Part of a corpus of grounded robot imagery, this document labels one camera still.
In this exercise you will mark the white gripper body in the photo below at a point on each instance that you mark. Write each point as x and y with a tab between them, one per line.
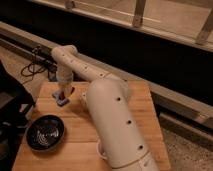
64	82

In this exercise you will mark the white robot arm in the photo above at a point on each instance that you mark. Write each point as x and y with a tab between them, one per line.
107	99

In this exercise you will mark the black chair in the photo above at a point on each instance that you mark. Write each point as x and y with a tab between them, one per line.
15	102

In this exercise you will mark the black bowl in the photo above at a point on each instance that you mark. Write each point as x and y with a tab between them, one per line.
45	133

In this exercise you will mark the wooden window frame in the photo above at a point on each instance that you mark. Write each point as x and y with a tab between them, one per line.
188	22

